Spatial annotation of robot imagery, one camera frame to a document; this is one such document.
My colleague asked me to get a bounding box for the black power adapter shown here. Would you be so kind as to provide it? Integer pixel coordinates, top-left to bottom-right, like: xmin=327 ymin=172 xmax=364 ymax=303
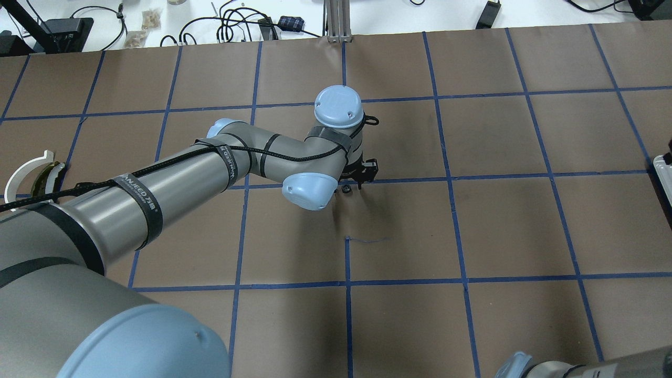
xmin=475 ymin=1 xmax=501 ymax=29

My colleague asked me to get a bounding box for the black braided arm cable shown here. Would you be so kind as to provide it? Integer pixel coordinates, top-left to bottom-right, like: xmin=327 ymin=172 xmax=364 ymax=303
xmin=0 ymin=114 xmax=380 ymax=213

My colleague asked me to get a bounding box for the dark curved brake shoe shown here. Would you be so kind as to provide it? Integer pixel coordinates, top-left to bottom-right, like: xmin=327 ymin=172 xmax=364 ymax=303
xmin=30 ymin=161 xmax=68 ymax=197

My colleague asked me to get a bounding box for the grey metal tray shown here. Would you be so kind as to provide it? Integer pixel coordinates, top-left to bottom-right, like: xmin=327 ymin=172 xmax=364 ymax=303
xmin=652 ymin=152 xmax=672 ymax=205

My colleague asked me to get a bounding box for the white semicircular plastic part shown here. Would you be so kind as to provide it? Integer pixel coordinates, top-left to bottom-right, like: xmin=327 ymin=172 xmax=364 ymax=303
xmin=3 ymin=150 xmax=57 ymax=204

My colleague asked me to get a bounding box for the bag of small parts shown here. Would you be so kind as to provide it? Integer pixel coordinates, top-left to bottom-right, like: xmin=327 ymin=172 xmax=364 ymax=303
xmin=141 ymin=8 xmax=161 ymax=30
xmin=124 ymin=29 xmax=149 ymax=49

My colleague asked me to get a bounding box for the aluminium frame post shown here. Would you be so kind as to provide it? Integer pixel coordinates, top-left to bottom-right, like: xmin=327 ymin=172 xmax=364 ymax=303
xmin=323 ymin=1 xmax=353 ymax=43

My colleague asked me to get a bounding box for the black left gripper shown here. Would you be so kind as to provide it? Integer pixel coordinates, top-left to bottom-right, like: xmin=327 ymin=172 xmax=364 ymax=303
xmin=339 ymin=158 xmax=379 ymax=190

